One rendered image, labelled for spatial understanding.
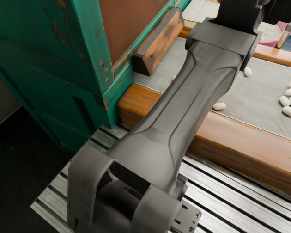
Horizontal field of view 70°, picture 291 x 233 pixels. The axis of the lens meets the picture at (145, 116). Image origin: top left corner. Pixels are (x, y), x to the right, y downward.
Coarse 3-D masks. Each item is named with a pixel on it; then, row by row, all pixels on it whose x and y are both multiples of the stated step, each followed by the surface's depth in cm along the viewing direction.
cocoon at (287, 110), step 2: (286, 106) 62; (288, 106) 62; (284, 108) 62; (286, 108) 61; (288, 108) 61; (290, 108) 61; (284, 110) 62; (286, 110) 61; (288, 110) 61; (290, 110) 61; (284, 112) 62; (286, 112) 61; (288, 112) 61; (290, 112) 61; (288, 114) 61; (290, 114) 61
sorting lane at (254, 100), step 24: (168, 72) 74; (240, 72) 73; (264, 72) 72; (288, 72) 72; (240, 96) 67; (264, 96) 66; (288, 96) 66; (240, 120) 62; (264, 120) 61; (288, 120) 61
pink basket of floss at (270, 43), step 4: (276, 24) 90; (280, 24) 88; (284, 24) 86; (280, 28) 88; (284, 28) 86; (288, 36) 79; (276, 40) 77; (264, 44) 79; (268, 44) 79; (272, 44) 80
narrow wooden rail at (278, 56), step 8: (184, 32) 82; (256, 48) 76; (264, 48) 76; (272, 48) 76; (256, 56) 76; (264, 56) 74; (272, 56) 73; (280, 56) 73; (288, 56) 73; (280, 64) 74; (288, 64) 73
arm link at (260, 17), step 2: (262, 6) 31; (262, 8) 31; (262, 10) 31; (260, 12) 31; (262, 12) 31; (260, 14) 31; (262, 14) 31; (258, 16) 30; (260, 16) 31; (262, 16) 31; (258, 18) 30; (260, 18) 31; (262, 18) 32; (256, 20) 30; (258, 20) 30; (260, 20) 31; (256, 22) 30; (258, 22) 30; (260, 22) 31; (256, 24) 30; (258, 24) 31; (256, 26) 30; (258, 26) 31; (256, 28) 30
